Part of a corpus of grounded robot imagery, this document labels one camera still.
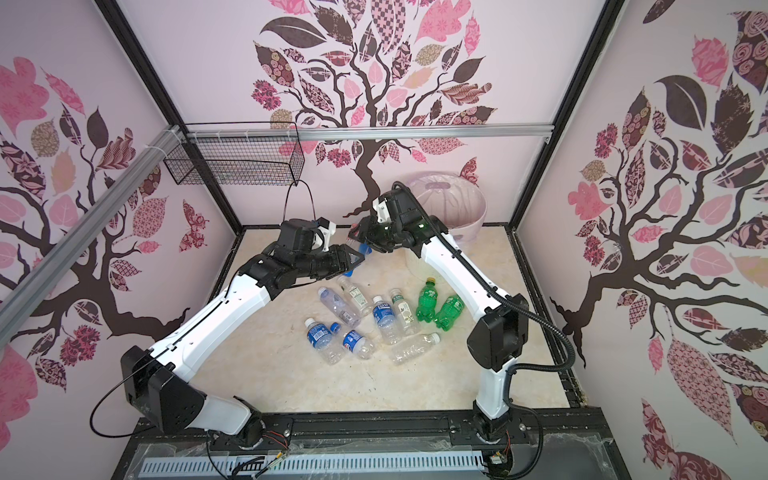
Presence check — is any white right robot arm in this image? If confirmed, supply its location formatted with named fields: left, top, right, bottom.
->
left=349, top=181, right=529, bottom=426

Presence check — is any Pocari Sweat bottle blue label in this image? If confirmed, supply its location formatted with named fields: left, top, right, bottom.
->
left=372, top=295, right=402, bottom=345

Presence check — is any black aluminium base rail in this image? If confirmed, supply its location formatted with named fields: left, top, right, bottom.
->
left=132, top=407, right=612, bottom=452

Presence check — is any white ribbed waste bin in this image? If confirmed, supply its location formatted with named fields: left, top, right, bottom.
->
left=414, top=222, right=479, bottom=248

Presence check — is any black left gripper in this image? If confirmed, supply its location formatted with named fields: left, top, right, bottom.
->
left=294, top=243, right=364, bottom=280

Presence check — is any silver aluminium rail left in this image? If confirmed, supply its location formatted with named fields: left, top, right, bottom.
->
left=1, top=125, right=184, bottom=345

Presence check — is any silver aluminium rail back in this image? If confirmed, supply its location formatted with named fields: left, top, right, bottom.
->
left=187, top=123, right=554, bottom=142

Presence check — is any white slotted cable duct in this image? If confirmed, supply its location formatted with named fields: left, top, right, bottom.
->
left=133, top=451, right=485, bottom=479

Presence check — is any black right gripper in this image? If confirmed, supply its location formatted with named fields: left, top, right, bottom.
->
left=349, top=217, right=405, bottom=252

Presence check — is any black wire mesh basket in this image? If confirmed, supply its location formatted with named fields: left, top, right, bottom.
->
left=164, top=120, right=305, bottom=186

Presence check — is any pink plastic bin liner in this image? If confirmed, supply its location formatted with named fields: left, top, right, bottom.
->
left=407, top=173, right=487, bottom=243

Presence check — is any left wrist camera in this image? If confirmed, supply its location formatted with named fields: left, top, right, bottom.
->
left=312, top=217, right=337, bottom=252

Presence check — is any clear slim bottle white cap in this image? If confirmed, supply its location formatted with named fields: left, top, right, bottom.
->
left=318, top=287, right=361, bottom=328

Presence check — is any black corrugated cable conduit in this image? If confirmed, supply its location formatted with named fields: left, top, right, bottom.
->
left=392, top=181, right=577, bottom=480

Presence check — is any silver aluminium rail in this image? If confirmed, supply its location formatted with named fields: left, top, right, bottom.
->
left=187, top=123, right=554, bottom=142
left=1, top=125, right=184, bottom=345

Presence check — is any green soda bottle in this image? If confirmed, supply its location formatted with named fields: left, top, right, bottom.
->
left=416, top=277, right=438, bottom=323
left=435, top=294, right=465, bottom=331

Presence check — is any green soda bottle left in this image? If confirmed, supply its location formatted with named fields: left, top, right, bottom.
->
left=416, top=277, right=438, bottom=323

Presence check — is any white cap blue label bottle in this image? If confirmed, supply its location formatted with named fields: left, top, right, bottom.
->
left=305, top=318, right=343, bottom=365

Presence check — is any green soda bottle right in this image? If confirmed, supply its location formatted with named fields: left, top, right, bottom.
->
left=435, top=294, right=465, bottom=331

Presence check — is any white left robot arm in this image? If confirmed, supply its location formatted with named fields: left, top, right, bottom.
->
left=121, top=219, right=365, bottom=449

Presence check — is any clear bottle white green label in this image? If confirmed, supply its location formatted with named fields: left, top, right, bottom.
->
left=337, top=275, right=373, bottom=318

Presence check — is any clear empty bottle white cap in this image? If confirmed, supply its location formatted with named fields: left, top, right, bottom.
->
left=389, top=333, right=441, bottom=365

